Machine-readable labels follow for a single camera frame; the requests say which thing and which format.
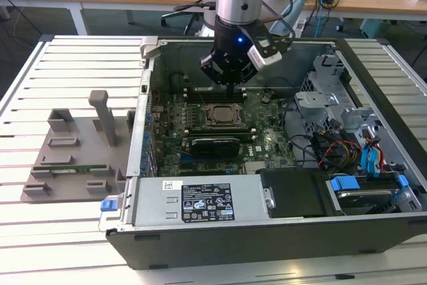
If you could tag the green motherboard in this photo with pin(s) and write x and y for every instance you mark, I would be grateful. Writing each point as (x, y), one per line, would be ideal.
(273, 121)

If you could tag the grey case latch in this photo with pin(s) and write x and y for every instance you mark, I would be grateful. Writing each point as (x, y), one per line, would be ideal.
(148, 46)

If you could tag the black and silver PC case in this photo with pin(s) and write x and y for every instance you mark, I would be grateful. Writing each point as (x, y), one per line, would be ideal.
(233, 245)

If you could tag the CPU socket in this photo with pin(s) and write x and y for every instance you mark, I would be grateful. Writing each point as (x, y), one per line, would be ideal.
(206, 125)

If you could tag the black plastic shroud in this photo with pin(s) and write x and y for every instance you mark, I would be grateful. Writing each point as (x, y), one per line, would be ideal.
(293, 195)

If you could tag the silver chipset heatsink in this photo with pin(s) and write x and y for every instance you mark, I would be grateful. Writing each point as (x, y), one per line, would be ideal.
(256, 166)

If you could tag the black RAM slot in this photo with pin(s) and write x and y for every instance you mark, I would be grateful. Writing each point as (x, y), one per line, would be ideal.
(247, 134)
(217, 127)
(210, 89)
(210, 92)
(210, 95)
(217, 131)
(210, 99)
(248, 137)

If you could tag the grey parts rack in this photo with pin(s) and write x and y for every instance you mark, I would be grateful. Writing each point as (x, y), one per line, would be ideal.
(83, 151)

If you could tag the silver CPU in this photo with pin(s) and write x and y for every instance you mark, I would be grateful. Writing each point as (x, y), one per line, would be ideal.
(224, 115)

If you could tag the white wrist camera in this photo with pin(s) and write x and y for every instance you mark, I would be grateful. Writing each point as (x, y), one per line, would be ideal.
(263, 59)

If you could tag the pale teal box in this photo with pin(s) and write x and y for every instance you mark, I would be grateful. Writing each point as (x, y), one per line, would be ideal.
(377, 28)

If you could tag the black round case part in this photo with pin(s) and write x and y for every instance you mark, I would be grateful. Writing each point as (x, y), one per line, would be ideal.
(177, 82)

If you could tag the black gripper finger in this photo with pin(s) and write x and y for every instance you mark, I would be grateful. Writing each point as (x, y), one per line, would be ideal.
(211, 64)
(245, 74)

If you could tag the black graphics card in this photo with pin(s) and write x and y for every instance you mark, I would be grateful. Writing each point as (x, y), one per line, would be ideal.
(213, 146)

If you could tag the silver power supply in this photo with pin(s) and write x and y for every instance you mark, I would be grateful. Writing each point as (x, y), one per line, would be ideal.
(150, 205)

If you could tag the hard disk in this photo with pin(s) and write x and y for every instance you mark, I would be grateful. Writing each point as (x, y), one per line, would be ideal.
(367, 202)

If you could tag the blue case latch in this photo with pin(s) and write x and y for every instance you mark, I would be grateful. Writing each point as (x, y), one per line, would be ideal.
(107, 205)

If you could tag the green RAM stick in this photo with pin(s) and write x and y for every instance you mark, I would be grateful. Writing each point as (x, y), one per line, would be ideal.
(83, 167)

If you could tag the round coin battery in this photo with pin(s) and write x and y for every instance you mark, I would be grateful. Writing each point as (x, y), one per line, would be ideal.
(265, 98)

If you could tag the blue disk carrier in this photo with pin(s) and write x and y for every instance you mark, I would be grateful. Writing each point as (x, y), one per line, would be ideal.
(345, 183)

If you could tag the silver drive cage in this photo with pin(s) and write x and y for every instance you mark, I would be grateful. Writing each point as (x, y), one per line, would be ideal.
(317, 101)

